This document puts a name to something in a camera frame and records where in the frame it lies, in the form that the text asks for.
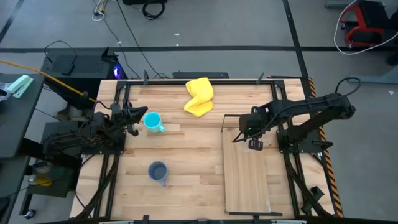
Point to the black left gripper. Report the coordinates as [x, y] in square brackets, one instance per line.
[121, 115]

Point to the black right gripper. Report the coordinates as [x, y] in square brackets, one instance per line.
[250, 126]

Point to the turquoise mug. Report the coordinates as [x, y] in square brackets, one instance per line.
[152, 120]

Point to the grey-blue mug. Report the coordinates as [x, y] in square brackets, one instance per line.
[158, 171]

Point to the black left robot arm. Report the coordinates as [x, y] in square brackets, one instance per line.
[62, 138]

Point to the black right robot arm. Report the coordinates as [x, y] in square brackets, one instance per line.
[311, 107]

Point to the black table clamp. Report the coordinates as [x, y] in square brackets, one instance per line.
[145, 77]
[260, 79]

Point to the yellow cloth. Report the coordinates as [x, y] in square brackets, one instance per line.
[200, 98]

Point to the black computer tower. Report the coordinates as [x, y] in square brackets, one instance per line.
[87, 65]

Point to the flat black bar device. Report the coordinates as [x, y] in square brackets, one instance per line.
[200, 75]

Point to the small black box device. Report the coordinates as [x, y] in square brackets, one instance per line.
[68, 69]

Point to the yellow black hazard strip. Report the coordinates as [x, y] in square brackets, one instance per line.
[329, 168]

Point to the black low cart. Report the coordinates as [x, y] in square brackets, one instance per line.
[62, 186]

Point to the yellow tape roll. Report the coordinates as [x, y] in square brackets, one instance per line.
[44, 181]

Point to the black side table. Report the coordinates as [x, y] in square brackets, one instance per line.
[18, 124]

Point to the mint green stapler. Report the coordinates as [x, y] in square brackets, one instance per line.
[19, 85]

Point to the grey metal floor base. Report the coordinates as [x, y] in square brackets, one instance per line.
[376, 77]

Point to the red chair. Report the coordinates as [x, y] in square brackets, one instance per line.
[370, 18]

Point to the black metal table frame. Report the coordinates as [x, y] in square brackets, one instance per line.
[122, 93]

